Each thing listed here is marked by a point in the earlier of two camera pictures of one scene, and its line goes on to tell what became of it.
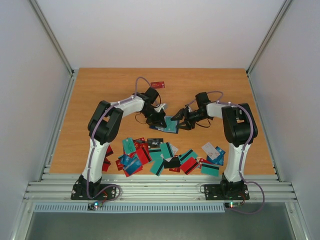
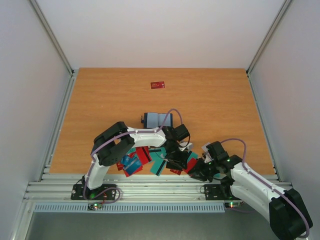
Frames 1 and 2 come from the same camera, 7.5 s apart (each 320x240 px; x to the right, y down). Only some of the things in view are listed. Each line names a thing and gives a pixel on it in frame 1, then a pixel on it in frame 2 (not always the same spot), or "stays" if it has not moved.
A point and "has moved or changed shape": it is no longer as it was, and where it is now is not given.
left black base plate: [79, 192] stays
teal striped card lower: [158, 165] stays
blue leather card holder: [162, 129] has moved or changed shape
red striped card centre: [143, 153] stays
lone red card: [157, 84] stays
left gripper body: [148, 114] -> [174, 156]
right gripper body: [186, 117] -> [203, 170]
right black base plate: [223, 192] stays
